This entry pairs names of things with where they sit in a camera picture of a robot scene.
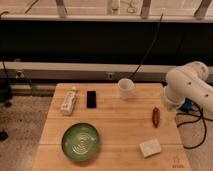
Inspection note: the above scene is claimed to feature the white sponge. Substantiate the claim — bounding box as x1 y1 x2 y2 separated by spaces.
139 139 162 158

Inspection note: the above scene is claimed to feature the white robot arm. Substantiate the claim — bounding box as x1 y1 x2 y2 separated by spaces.
161 61 213 114

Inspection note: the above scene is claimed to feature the green ceramic bowl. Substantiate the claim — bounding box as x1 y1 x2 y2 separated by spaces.
61 123 100 162

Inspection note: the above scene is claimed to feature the red brown sausage toy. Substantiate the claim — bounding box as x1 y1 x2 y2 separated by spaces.
152 107 160 128

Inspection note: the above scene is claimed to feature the blue power box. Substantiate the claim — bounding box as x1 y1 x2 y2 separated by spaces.
181 99 192 112

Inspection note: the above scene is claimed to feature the translucent plastic cup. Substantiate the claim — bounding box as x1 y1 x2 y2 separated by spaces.
118 78 135 100

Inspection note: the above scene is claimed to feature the black rectangular phone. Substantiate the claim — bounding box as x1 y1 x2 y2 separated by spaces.
87 91 96 108

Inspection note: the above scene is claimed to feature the white plastic bottle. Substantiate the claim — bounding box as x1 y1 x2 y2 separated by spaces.
60 87 77 116

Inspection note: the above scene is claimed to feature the black hanging cable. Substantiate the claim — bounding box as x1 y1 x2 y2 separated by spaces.
129 13 164 81

